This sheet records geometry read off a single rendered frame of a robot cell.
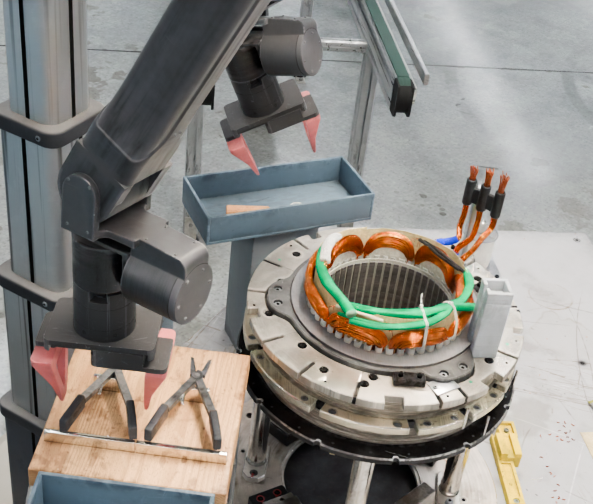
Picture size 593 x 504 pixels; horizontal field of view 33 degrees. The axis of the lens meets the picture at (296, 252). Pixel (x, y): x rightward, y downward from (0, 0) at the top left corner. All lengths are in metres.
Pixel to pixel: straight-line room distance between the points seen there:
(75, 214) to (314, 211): 0.58
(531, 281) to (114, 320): 1.04
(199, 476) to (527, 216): 2.63
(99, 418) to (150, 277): 0.23
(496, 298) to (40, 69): 0.60
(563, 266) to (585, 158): 2.10
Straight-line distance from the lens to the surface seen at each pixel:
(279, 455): 1.37
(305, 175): 1.48
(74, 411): 1.01
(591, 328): 1.75
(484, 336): 1.10
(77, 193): 0.85
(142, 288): 0.86
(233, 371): 1.09
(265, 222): 1.36
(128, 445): 1.00
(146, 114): 0.79
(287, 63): 1.23
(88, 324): 0.93
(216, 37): 0.73
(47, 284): 1.43
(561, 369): 1.64
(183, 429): 1.03
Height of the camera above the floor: 1.81
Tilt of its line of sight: 36 degrees down
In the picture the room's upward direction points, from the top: 7 degrees clockwise
